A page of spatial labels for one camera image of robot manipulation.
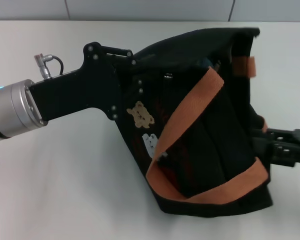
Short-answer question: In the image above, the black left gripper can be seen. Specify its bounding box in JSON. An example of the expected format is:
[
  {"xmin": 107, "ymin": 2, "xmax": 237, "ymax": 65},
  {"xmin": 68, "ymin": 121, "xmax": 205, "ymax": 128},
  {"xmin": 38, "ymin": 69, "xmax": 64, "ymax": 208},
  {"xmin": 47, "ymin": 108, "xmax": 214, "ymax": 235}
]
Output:
[{"xmin": 27, "ymin": 41, "xmax": 146, "ymax": 123}]

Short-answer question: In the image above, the black bag with orange handles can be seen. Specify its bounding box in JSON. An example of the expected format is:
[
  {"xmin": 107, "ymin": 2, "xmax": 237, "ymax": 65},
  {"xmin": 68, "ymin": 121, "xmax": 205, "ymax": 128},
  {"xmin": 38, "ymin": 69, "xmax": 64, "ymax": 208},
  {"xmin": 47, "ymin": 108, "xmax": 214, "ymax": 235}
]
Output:
[{"xmin": 114, "ymin": 26, "xmax": 275, "ymax": 216}]

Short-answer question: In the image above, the left gripper connector cable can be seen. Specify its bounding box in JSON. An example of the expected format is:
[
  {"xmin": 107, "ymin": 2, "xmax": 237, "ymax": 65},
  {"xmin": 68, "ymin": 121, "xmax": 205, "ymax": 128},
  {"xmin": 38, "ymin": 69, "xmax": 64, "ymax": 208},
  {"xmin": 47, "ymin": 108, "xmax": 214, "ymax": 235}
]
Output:
[{"xmin": 34, "ymin": 53, "xmax": 65, "ymax": 80}]

